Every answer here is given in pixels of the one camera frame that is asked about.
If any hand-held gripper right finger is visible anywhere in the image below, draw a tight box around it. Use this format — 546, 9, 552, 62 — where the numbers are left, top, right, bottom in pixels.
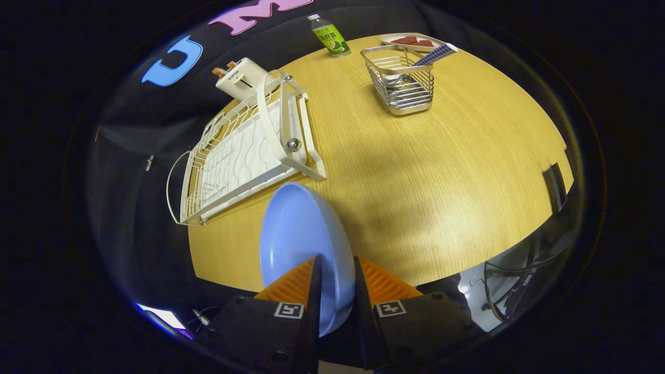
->
353, 256, 473, 372

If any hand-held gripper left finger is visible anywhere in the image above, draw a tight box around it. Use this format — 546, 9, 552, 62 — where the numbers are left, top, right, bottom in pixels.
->
208, 255, 323, 374

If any blue plate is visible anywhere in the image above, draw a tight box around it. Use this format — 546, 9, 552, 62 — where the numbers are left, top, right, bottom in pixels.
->
259, 182, 357, 338

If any white wire dish rack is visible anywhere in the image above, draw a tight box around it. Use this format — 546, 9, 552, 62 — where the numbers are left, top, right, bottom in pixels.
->
166, 69, 327, 228

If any metal wire basket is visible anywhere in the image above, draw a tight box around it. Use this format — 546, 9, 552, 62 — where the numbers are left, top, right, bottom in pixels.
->
360, 44, 435, 116

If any metal spoon with checkered handle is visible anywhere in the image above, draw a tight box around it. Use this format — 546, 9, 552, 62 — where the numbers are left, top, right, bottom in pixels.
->
383, 42, 459, 90

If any white oval dish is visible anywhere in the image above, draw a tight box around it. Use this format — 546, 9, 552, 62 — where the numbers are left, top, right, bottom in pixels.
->
380, 33, 448, 53

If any black chair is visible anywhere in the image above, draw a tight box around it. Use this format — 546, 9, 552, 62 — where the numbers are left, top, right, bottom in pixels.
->
542, 162, 568, 214

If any white toaster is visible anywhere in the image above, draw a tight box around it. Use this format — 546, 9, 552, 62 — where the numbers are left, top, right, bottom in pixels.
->
215, 57, 269, 102

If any green label drink bottle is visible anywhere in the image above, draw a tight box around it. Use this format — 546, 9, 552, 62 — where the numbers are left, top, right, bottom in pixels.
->
307, 14, 352, 58

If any black cable bundle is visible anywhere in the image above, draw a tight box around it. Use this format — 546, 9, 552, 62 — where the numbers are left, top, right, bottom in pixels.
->
483, 244, 575, 322

